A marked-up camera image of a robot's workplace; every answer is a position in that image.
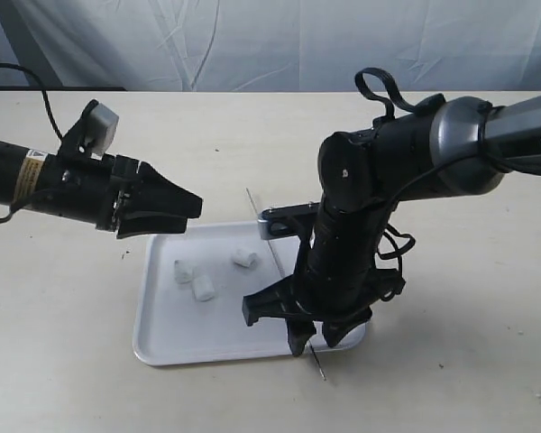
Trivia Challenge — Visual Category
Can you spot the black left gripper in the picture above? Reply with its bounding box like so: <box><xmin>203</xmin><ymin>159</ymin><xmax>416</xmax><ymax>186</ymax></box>
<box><xmin>40</xmin><ymin>154</ymin><xmax>203</xmax><ymax>239</ymax></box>

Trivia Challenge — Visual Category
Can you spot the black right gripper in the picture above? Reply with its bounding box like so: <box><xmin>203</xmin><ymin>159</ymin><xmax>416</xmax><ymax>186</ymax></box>
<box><xmin>242</xmin><ymin>267</ymin><xmax>405</xmax><ymax>357</ymax></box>

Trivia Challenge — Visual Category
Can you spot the white marshmallow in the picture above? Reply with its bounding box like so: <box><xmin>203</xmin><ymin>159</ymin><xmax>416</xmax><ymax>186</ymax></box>
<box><xmin>173</xmin><ymin>259</ymin><xmax>195</xmax><ymax>284</ymax></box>
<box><xmin>191</xmin><ymin>273</ymin><xmax>216</xmax><ymax>302</ymax></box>
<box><xmin>231</xmin><ymin>247</ymin><xmax>258</xmax><ymax>269</ymax></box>

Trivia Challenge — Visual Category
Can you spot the thin metal skewer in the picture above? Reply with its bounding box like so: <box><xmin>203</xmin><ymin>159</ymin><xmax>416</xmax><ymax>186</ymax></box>
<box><xmin>245</xmin><ymin>188</ymin><xmax>327</xmax><ymax>382</ymax></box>

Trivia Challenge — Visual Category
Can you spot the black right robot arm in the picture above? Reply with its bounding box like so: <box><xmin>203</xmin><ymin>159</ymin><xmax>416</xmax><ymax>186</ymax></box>
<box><xmin>133</xmin><ymin>95</ymin><xmax>541</xmax><ymax>366</ymax></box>

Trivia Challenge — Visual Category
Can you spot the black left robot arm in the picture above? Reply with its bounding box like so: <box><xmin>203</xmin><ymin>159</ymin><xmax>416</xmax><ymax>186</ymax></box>
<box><xmin>0</xmin><ymin>142</ymin><xmax>203</xmax><ymax>239</ymax></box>

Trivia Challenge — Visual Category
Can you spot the white plastic tray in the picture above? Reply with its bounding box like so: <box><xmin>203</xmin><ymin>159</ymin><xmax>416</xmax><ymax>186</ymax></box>
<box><xmin>132</xmin><ymin>219</ymin><xmax>369</xmax><ymax>367</ymax></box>

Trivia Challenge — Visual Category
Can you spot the white backdrop cloth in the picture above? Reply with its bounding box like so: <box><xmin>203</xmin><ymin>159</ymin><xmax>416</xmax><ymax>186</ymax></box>
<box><xmin>0</xmin><ymin>0</ymin><xmax>541</xmax><ymax>92</ymax></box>

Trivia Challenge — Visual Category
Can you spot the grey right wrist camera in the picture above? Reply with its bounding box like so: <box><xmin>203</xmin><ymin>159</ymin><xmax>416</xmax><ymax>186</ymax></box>
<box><xmin>257</xmin><ymin>202</ymin><xmax>319</xmax><ymax>241</ymax></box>

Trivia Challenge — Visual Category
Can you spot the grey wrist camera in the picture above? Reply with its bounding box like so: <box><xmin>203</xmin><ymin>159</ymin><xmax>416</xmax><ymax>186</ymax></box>
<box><xmin>257</xmin><ymin>202</ymin><xmax>319</xmax><ymax>241</ymax></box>
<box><xmin>85</xmin><ymin>99</ymin><xmax>119</xmax><ymax>157</ymax></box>

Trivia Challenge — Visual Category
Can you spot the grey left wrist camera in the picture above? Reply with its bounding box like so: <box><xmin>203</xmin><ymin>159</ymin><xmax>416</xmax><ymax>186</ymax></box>
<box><xmin>85</xmin><ymin>99</ymin><xmax>119</xmax><ymax>157</ymax></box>

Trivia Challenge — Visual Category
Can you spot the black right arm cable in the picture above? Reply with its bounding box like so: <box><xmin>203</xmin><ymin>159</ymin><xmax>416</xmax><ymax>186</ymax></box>
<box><xmin>373</xmin><ymin>130</ymin><xmax>541</xmax><ymax>272</ymax></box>

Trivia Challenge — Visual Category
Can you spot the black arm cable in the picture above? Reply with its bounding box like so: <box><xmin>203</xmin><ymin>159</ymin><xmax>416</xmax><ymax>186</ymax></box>
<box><xmin>373</xmin><ymin>130</ymin><xmax>541</xmax><ymax>272</ymax></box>
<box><xmin>0</xmin><ymin>62</ymin><xmax>69</xmax><ymax>225</ymax></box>

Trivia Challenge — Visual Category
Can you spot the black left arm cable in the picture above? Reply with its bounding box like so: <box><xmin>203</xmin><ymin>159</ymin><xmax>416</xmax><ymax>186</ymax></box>
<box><xmin>0</xmin><ymin>62</ymin><xmax>69</xmax><ymax>225</ymax></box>

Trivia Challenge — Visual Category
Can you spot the black flat ribbon cable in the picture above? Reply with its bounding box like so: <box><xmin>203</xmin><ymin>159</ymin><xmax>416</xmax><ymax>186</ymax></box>
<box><xmin>354</xmin><ymin>67</ymin><xmax>434</xmax><ymax>118</ymax></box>

